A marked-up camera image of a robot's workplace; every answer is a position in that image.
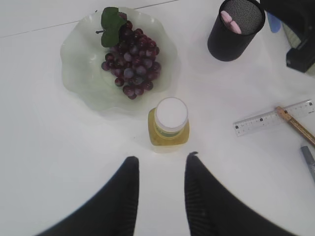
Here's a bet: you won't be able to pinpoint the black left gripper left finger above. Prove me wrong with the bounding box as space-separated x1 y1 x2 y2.
41 156 139 236

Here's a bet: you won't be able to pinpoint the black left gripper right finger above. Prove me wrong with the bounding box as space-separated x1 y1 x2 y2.
184 151 315 236

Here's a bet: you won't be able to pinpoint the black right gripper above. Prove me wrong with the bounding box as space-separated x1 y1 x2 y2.
260 0 315 73

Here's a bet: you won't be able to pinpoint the pink scissors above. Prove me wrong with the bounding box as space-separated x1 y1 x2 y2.
220 11 242 34

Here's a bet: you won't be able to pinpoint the yellow oil bottle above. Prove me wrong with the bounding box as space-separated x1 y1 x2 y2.
148 97 190 153

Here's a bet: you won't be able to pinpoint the purple grape bunch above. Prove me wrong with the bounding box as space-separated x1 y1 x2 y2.
96 7 161 100

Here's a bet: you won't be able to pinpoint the green plastic basket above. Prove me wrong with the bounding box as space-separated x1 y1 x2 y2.
282 23 301 48

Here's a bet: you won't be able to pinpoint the black mesh pen holder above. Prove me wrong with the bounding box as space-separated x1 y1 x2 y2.
207 0 265 61

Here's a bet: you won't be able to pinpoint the clear plastic ruler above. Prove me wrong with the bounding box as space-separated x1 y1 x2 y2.
233 99 315 137

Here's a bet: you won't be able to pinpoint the gold glitter pen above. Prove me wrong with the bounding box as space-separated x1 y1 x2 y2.
276 106 315 147

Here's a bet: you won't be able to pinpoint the silver glitter pen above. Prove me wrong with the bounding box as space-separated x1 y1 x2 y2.
301 146 315 181

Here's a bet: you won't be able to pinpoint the pale green wavy plate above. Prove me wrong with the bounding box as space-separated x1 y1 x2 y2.
60 7 178 112

